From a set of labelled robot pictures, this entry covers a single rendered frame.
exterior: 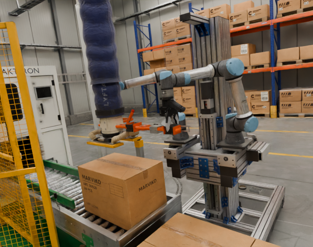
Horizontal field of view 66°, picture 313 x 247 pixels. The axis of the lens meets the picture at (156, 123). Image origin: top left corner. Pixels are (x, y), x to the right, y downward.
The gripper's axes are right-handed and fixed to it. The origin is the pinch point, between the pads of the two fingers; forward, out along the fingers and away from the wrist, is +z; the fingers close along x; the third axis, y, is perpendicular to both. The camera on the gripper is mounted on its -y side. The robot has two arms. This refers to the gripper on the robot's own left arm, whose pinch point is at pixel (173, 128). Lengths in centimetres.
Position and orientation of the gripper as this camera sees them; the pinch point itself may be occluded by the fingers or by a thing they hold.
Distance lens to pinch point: 149.1
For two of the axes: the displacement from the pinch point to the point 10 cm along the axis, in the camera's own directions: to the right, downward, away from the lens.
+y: -7.4, -0.4, 6.7
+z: 1.0, 9.8, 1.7
